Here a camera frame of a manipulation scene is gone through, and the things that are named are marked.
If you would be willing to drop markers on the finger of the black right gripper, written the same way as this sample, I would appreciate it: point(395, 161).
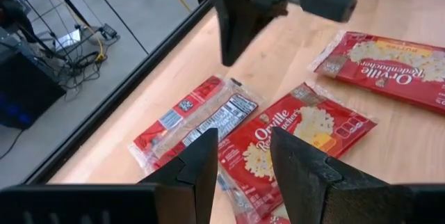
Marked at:
point(236, 25)

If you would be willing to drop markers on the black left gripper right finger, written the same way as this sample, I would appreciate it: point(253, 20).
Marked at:
point(306, 189)

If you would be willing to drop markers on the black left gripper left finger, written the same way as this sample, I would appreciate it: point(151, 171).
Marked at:
point(201, 182)

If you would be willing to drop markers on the red popcorn bag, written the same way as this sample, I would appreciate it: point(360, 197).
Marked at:
point(208, 119)
point(313, 126)
point(278, 217)
point(382, 74)

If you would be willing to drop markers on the black power adapter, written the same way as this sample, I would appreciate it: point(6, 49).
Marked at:
point(108, 31)

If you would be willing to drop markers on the black computer case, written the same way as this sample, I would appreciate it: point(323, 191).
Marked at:
point(28, 92)

